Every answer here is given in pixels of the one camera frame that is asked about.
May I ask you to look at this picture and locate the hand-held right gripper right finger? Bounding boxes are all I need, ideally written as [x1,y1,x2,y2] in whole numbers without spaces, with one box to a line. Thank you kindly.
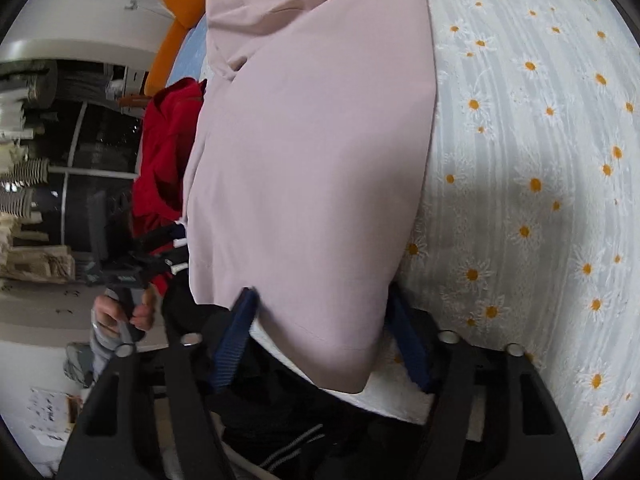
[384,284,584,480]

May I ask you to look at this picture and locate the black garment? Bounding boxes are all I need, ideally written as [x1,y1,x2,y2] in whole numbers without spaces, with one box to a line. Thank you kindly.
[162,280,483,480]

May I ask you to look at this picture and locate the orange bed frame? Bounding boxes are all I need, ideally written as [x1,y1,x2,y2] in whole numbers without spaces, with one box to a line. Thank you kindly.
[144,0,217,96]

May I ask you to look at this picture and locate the dark open wardrobe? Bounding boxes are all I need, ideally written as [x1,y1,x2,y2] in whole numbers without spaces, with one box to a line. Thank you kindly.
[0,57,151,282]

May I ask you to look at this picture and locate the red garment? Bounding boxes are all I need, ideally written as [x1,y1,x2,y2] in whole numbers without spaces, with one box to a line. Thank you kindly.
[131,77,208,297]

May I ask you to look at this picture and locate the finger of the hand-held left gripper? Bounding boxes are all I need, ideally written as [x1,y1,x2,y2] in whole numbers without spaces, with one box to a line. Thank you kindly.
[132,224,189,257]
[145,255,191,279]

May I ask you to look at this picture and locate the pink hooded sweatshirt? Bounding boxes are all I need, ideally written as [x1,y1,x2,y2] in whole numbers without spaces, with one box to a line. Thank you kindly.
[182,0,441,395]

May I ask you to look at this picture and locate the white printed papers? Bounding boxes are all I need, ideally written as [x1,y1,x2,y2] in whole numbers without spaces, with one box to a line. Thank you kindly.
[27,385,82,445]

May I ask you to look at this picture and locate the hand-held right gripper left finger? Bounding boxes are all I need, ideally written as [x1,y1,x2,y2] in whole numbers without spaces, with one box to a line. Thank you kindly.
[57,287,261,480]

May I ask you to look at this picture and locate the grey shoe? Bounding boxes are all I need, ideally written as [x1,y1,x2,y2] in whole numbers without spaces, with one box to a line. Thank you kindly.
[64,342,97,387]

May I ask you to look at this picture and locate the person's left hand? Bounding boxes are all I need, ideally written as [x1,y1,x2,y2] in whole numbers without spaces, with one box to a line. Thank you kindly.
[92,287,156,335]

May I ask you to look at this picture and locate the white daisy blanket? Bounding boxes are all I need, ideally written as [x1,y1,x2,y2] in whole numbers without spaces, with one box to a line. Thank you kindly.
[250,0,640,477]

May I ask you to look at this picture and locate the person's left forearm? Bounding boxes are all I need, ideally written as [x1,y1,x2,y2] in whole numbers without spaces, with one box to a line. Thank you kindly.
[90,327,126,377]

